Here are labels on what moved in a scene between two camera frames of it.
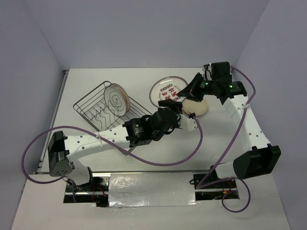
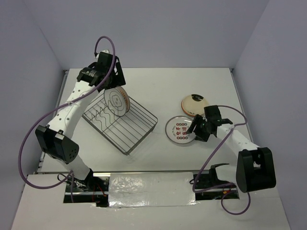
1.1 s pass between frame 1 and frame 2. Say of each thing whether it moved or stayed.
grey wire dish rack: stayed
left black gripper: moved
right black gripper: moved
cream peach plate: stayed
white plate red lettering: moved
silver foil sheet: stayed
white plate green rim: stayed
